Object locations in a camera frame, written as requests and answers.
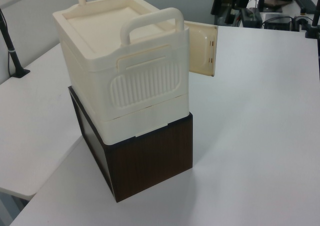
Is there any cream plastic cabinet door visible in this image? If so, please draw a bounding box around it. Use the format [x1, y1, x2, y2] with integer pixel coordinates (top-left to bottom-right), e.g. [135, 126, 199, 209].
[183, 20, 219, 78]

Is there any cream plastic storage cabinet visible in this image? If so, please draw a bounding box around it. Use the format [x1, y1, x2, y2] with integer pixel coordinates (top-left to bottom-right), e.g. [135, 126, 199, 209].
[51, 0, 191, 145]

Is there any black green power strip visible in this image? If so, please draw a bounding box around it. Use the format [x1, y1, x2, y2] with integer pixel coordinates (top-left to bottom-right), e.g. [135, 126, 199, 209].
[240, 7, 264, 28]

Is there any brown wooden board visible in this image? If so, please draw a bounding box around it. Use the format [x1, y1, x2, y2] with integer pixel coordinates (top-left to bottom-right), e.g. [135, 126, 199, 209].
[264, 0, 284, 13]

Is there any black electronics box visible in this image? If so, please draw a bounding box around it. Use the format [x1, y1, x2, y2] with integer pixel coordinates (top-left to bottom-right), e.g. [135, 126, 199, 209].
[263, 12, 294, 32]

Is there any black keyboard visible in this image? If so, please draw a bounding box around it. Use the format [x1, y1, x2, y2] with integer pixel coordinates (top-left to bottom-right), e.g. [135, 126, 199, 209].
[293, 0, 318, 14]

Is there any dark brown wooden box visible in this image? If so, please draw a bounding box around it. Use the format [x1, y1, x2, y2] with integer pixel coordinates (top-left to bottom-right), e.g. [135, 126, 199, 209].
[67, 85, 195, 203]

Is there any black clamp mount pole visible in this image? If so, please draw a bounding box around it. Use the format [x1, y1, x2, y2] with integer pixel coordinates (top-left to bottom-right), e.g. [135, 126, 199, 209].
[303, 0, 320, 40]

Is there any black clamped camera pole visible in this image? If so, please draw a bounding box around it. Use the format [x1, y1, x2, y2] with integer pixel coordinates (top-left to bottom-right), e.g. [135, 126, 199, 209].
[0, 7, 31, 79]

